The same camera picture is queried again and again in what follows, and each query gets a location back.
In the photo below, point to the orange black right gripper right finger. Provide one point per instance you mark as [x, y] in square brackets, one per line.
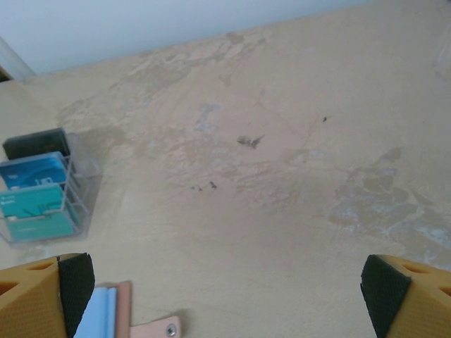
[423, 306]

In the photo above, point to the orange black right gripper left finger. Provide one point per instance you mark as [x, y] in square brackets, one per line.
[31, 303]

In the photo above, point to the pink card wallet blue sleeves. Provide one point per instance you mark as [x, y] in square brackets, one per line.
[102, 313]

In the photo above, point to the blue credit card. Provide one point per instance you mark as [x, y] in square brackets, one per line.
[31, 172]

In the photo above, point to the blue green box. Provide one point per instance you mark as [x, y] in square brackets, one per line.
[84, 165]

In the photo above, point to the plain teal credit card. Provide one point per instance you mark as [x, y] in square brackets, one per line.
[38, 227]

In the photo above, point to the teal credit card with lines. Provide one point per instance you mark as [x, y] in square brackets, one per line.
[31, 200]

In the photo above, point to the black credit card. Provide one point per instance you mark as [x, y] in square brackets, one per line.
[35, 146]

